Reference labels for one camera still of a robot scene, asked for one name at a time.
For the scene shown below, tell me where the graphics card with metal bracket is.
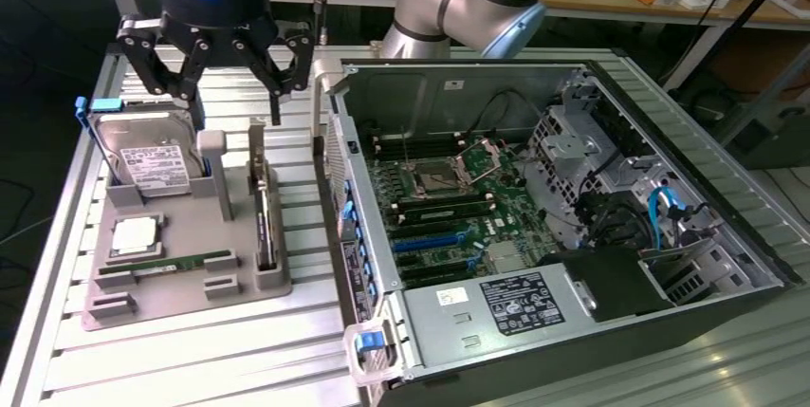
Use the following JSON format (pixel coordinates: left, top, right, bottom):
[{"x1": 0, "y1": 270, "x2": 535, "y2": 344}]
[{"x1": 244, "y1": 117, "x2": 283, "y2": 271}]

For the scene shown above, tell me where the hard disk in blue carrier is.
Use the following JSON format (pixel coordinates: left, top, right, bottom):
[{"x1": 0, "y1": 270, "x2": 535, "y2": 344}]
[{"x1": 73, "y1": 95, "x2": 211, "y2": 200}]

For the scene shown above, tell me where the CPU socket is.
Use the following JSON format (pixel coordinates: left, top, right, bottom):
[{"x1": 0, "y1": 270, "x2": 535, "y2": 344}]
[{"x1": 407, "y1": 159, "x2": 471, "y2": 198}]

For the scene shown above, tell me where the metal socket cover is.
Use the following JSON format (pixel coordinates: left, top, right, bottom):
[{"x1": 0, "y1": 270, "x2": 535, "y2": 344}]
[{"x1": 451, "y1": 136, "x2": 518, "y2": 186}]

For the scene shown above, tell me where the silver CPU chip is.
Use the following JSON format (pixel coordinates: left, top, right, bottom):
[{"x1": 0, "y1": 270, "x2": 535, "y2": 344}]
[{"x1": 109, "y1": 216, "x2": 160, "y2": 257}]

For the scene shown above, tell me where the grey plastic parts rack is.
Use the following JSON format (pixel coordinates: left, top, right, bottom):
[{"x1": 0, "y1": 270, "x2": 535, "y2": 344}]
[{"x1": 80, "y1": 117, "x2": 295, "y2": 333}]

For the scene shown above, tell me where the blue expansion slot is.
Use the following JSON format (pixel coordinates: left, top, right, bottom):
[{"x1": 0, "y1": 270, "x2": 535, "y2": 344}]
[{"x1": 390, "y1": 231, "x2": 464, "y2": 253}]

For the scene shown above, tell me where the green motherboard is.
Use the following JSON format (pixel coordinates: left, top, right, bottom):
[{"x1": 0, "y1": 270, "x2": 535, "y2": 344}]
[{"x1": 363, "y1": 131, "x2": 572, "y2": 290}]

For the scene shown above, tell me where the green RAM stick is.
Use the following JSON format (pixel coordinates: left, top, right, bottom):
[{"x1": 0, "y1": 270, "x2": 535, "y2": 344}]
[{"x1": 97, "y1": 249, "x2": 234, "y2": 278}]

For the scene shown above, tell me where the metal disk bay cage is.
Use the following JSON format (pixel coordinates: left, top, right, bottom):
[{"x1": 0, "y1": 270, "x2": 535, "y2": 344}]
[{"x1": 527, "y1": 102, "x2": 635, "y2": 238}]

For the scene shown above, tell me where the silver chipset heatsink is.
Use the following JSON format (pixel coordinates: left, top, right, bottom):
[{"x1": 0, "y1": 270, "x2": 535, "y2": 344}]
[{"x1": 486, "y1": 242, "x2": 534, "y2": 271}]

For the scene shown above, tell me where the grey power supply unit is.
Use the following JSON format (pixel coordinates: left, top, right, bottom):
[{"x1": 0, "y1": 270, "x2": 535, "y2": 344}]
[{"x1": 387, "y1": 262, "x2": 601, "y2": 371}]

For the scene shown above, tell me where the blue case latch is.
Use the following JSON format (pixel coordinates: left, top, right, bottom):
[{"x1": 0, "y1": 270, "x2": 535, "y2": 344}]
[{"x1": 354, "y1": 330, "x2": 384, "y2": 354}]

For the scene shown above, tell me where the open black PC case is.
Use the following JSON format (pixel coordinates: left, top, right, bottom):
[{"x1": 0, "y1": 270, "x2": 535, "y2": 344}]
[{"x1": 311, "y1": 57, "x2": 801, "y2": 407}]

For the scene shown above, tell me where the black slanted tripod pole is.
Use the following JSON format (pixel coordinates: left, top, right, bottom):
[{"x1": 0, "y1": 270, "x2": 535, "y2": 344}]
[{"x1": 661, "y1": 0, "x2": 799, "y2": 91}]

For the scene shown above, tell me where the dark box on floor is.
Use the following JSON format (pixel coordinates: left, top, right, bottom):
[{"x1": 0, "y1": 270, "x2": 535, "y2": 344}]
[{"x1": 726, "y1": 106, "x2": 810, "y2": 172}]

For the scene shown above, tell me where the blue data wire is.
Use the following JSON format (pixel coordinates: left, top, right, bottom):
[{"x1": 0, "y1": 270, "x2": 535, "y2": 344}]
[{"x1": 647, "y1": 185, "x2": 682, "y2": 252}]

